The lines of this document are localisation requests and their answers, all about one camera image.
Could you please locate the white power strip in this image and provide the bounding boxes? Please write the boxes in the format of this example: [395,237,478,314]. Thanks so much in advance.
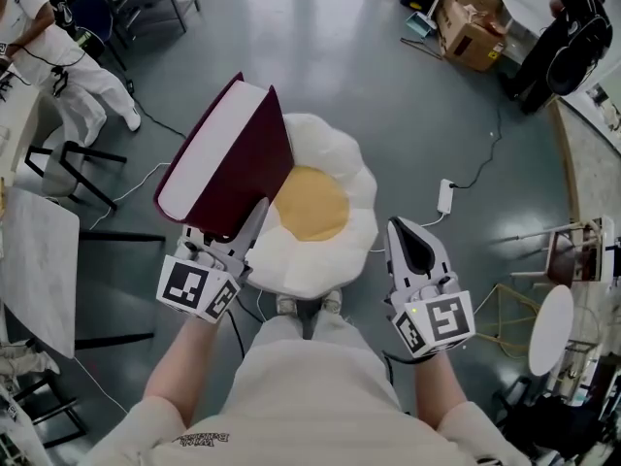
[437,178,456,215]

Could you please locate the person's left forearm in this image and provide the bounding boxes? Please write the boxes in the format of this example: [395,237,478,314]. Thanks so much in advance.
[143,316,224,429]

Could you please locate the grey chair with black legs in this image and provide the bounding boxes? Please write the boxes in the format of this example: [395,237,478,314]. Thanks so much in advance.
[23,141,127,213]

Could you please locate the wooden chair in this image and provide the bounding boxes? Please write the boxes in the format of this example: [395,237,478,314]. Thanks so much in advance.
[508,215,621,288]

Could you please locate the round white side table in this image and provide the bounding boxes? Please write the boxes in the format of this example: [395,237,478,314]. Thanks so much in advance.
[527,283,575,377]

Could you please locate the fried-egg shaped plush cushion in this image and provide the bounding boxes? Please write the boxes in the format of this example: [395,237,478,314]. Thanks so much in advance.
[245,113,379,302]

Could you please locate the person's right shoe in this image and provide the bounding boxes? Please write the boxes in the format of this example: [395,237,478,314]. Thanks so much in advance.
[319,288,343,315]

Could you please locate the dark blue chair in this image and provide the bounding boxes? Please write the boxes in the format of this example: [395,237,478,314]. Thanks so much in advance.
[72,0,130,72]

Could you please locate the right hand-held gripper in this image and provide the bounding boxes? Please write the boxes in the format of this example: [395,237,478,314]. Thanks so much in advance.
[383,216,476,359]

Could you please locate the gold wire frame stand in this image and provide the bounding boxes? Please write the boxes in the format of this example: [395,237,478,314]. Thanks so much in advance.
[473,283,542,361]

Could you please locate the black bag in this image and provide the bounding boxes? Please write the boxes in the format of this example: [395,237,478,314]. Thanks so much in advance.
[492,376,612,466]

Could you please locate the person's right forearm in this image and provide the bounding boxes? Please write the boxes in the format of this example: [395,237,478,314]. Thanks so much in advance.
[411,351,470,429]

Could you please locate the large cardboard box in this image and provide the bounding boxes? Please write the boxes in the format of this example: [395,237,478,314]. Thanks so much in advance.
[436,0,506,72]

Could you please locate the white marble table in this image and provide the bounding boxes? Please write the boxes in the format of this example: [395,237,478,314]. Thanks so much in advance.
[0,186,82,361]

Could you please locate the person's beige shirt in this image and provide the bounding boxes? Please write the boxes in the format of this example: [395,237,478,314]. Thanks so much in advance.
[75,337,533,466]

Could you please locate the teal dustpan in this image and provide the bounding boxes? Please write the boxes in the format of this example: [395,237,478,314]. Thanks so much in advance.
[405,11,438,38]

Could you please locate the person's grey trousers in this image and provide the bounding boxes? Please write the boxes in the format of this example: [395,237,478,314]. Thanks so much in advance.
[251,308,373,353]

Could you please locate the long white floor cable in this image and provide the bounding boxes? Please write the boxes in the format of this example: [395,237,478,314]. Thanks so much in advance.
[72,356,130,415]

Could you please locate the black floor cable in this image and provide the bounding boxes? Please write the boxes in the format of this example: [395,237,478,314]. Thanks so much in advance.
[125,80,188,140]
[450,94,506,189]

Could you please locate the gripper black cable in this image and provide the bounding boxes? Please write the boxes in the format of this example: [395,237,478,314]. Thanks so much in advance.
[225,298,266,361]
[381,349,423,387]

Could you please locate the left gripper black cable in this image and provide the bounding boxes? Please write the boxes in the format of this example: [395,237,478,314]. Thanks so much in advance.
[225,298,266,361]

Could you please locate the wooden stick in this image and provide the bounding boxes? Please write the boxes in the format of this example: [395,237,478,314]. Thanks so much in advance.
[400,36,443,61]

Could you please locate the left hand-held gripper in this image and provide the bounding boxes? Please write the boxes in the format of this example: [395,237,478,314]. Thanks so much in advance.
[155,196,271,323]

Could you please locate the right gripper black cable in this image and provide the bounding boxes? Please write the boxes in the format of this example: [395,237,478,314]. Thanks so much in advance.
[381,349,423,387]

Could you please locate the dark red book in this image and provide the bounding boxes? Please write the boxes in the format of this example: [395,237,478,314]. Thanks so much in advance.
[153,71,296,242]

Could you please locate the black frame stool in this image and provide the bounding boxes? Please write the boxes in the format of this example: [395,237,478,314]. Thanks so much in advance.
[9,376,88,449]

